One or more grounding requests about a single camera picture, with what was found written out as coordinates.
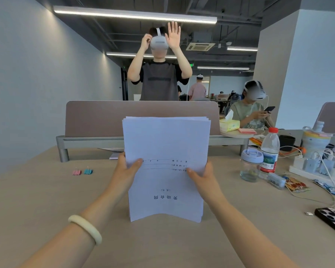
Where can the blue white snack packet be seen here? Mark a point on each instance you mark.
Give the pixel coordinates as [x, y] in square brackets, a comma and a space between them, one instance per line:
[328, 189]

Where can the person's right hand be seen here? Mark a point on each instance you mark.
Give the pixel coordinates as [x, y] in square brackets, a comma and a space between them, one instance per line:
[204, 181]

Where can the teal binder clip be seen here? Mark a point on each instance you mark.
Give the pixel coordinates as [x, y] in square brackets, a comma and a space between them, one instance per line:
[88, 171]

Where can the long ceiling light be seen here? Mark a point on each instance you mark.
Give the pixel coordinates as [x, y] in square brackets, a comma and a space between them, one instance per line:
[134, 15]
[222, 68]
[241, 48]
[139, 55]

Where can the small blue white packet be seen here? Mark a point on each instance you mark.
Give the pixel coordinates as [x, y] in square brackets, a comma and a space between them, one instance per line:
[276, 180]

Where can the orange striped packet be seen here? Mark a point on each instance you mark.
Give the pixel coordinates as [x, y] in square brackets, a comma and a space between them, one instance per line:
[256, 142]

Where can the pink binder clip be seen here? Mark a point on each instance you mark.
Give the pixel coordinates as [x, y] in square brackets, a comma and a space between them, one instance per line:
[76, 172]

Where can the person's left forearm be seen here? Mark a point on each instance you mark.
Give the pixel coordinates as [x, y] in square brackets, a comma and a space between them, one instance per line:
[72, 226]

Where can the glass jar with blue lid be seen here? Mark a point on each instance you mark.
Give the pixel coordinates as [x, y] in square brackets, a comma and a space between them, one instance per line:
[250, 166]

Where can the yellow tissue box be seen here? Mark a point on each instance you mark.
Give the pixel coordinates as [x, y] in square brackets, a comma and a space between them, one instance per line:
[229, 124]

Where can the person's left thumb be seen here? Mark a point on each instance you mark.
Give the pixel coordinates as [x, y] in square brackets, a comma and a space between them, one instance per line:
[134, 164]

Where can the plastic water bottle red cap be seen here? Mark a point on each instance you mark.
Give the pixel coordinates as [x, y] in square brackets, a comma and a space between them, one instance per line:
[269, 153]

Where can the smartphone with patterned case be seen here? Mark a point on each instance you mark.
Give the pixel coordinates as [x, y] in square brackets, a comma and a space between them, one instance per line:
[332, 220]

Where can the person's right thumb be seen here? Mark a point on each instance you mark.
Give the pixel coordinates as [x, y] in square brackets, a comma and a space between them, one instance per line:
[194, 174]

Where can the ceiling air conditioner vent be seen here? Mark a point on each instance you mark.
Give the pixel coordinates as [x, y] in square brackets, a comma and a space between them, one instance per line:
[200, 46]

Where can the person's left hand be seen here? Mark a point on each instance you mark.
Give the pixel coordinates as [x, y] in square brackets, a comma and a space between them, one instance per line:
[122, 173]

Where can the colourful snack packet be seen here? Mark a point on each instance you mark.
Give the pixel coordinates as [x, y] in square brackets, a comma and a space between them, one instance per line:
[296, 184]

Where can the black bowl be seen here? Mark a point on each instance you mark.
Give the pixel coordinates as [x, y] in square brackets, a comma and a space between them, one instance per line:
[287, 140]

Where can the grey monitor riser shelf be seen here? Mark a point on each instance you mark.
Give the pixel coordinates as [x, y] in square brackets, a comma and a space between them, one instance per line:
[95, 142]

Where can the stack of white printed papers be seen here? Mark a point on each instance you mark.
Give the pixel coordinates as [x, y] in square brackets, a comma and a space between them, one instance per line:
[166, 153]

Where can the white power strip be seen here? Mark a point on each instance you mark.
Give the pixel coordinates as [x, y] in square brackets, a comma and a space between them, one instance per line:
[318, 173]

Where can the white headset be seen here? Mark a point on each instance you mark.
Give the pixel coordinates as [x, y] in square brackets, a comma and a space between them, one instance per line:
[257, 92]
[159, 43]

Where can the person's right forearm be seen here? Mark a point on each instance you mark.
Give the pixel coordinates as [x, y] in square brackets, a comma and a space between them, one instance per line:
[240, 231]

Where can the pale blue lidded tumbler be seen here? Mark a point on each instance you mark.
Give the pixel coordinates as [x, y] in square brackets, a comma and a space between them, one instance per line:
[316, 139]

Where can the black smartphone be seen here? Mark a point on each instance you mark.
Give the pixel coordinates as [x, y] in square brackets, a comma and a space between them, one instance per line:
[269, 109]

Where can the pink notepad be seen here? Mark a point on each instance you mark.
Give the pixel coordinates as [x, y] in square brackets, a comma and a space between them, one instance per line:
[247, 131]

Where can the white charger plug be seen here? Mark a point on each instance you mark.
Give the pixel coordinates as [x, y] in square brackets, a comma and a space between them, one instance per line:
[310, 163]

